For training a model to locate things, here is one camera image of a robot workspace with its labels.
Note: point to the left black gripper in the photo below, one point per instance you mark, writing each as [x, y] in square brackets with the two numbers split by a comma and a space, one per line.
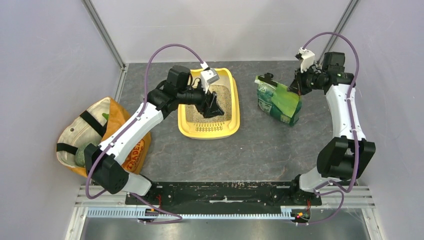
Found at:
[207, 109]

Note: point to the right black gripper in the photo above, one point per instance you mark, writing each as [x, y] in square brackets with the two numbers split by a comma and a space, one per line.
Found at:
[297, 86]

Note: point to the green litter bag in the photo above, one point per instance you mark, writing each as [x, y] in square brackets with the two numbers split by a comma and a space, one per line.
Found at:
[278, 102]

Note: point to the yellow litter box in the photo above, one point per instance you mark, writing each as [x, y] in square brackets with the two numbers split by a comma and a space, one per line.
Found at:
[192, 124]

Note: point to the black plastic clip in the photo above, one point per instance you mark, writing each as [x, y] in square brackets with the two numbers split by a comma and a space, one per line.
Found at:
[267, 78]

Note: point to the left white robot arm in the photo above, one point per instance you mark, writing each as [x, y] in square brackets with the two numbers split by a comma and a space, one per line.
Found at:
[103, 162]

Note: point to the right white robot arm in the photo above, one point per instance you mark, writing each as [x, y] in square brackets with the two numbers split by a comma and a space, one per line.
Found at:
[348, 153]

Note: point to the orange tote bag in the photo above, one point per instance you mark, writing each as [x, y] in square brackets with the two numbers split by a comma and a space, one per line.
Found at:
[95, 124]

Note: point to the green round melon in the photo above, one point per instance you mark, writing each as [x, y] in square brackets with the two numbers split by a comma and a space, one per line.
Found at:
[80, 160]

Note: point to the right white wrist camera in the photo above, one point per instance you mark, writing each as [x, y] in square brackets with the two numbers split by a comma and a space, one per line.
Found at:
[307, 58]

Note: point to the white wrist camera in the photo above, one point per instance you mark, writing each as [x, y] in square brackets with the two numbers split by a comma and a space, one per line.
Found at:
[307, 58]
[208, 76]

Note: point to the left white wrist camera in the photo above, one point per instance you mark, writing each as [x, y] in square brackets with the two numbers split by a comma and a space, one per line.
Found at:
[208, 76]

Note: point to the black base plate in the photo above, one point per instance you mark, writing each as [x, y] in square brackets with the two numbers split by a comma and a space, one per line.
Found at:
[228, 197]

